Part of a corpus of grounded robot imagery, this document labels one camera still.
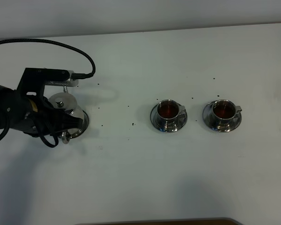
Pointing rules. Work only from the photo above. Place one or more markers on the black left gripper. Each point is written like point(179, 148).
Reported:
point(41, 119)

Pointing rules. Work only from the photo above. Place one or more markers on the stainless steel teapot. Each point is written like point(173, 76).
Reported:
point(66, 102)

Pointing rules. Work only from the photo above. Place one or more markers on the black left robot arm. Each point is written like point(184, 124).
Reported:
point(12, 108)

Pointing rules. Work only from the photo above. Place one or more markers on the steel teapot saucer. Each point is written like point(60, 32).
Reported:
point(75, 132)

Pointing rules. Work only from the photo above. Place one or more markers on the left stainless steel teacup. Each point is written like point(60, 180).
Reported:
point(169, 111)

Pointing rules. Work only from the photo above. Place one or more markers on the stainless steel teacup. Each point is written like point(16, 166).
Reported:
point(224, 111)
point(169, 111)

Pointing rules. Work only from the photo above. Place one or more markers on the right stainless steel teacup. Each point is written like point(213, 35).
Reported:
point(224, 111)

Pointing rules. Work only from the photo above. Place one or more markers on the left steel cup saucer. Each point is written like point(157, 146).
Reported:
point(167, 128)

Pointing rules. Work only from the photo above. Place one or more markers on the steel cup saucer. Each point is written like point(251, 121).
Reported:
point(167, 128)
point(219, 127)

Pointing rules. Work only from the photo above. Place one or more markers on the right steel cup saucer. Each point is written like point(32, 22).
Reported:
point(219, 127)

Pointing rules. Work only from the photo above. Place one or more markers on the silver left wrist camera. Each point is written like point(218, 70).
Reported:
point(34, 80)

